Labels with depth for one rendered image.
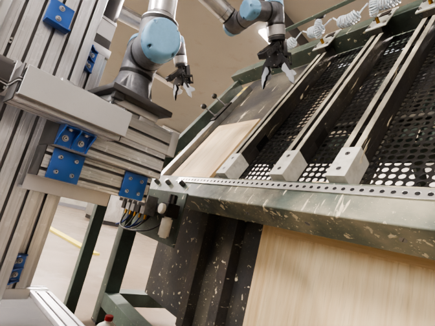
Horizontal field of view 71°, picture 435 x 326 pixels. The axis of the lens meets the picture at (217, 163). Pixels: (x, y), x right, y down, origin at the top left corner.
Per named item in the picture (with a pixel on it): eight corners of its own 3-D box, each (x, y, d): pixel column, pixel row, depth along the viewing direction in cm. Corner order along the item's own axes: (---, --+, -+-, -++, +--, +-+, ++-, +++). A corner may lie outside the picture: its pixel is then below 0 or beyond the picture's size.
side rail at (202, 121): (149, 185, 204) (139, 173, 199) (240, 92, 254) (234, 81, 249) (153, 185, 199) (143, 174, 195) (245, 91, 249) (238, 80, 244)
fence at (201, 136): (161, 180, 181) (156, 175, 180) (247, 91, 224) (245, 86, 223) (165, 180, 177) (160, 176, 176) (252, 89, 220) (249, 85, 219)
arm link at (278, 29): (278, 22, 119) (261, 28, 125) (279, 35, 120) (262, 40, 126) (288, 25, 125) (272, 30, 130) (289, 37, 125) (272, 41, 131)
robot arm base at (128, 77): (119, 88, 93) (129, 59, 95) (98, 94, 103) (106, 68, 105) (158, 108, 103) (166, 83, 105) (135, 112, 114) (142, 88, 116)
